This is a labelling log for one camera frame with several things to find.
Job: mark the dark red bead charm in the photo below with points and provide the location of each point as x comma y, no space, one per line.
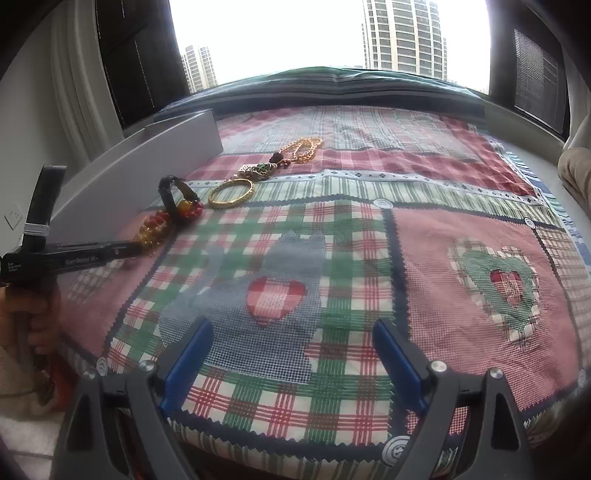
278,158

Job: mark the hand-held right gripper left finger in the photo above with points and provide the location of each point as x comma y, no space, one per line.
187,360

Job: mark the person's left hand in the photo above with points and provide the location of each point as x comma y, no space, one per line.
44,323

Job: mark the green jade pendant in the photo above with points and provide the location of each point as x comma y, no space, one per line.
263,169

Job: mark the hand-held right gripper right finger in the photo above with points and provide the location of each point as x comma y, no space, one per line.
399,364

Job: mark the white cardboard box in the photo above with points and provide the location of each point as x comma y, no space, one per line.
138,175

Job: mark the white curtain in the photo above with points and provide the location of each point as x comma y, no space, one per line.
83,83

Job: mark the white wall socket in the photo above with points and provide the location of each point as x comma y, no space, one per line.
14,217

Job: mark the mid-rise apartment building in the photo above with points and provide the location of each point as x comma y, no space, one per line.
199,69

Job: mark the dark window blind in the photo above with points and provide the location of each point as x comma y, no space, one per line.
531,64
138,60

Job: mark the person's beige trouser leg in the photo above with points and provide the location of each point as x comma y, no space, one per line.
577,180

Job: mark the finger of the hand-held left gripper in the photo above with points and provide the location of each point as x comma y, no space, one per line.
122,251

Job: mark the gold bangle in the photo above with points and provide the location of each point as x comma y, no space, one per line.
217,201

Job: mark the patchwork plaid blanket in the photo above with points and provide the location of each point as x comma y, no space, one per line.
351,258

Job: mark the tall tower building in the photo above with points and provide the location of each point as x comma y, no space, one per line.
401,37

